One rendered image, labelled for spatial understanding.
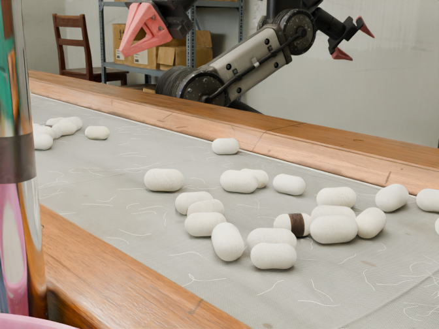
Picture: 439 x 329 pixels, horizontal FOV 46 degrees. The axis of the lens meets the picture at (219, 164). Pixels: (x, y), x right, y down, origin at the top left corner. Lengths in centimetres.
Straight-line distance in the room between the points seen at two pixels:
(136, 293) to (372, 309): 14
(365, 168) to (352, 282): 23
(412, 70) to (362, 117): 37
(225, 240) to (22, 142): 16
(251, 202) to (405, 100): 226
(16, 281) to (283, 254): 17
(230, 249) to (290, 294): 5
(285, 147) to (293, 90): 250
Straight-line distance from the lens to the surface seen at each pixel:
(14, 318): 26
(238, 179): 49
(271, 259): 35
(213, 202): 42
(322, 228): 39
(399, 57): 271
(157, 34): 81
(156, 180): 49
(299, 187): 49
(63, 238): 35
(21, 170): 25
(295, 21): 125
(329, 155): 59
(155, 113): 81
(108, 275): 30
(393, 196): 47
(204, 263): 36
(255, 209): 46
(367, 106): 282
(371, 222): 41
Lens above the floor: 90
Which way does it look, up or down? 16 degrees down
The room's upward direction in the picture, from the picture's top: 1 degrees clockwise
